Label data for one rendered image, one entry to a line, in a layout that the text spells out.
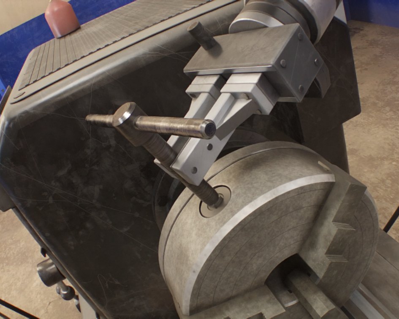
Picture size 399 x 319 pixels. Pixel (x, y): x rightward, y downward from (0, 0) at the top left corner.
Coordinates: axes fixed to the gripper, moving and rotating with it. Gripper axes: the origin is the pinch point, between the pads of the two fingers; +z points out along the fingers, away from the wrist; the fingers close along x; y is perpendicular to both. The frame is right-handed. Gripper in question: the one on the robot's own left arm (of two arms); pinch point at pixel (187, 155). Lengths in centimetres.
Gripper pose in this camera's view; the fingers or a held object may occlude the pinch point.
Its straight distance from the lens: 33.3
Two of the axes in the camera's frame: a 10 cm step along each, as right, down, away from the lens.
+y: -6.1, -5.6, -5.7
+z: -5.3, 8.2, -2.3
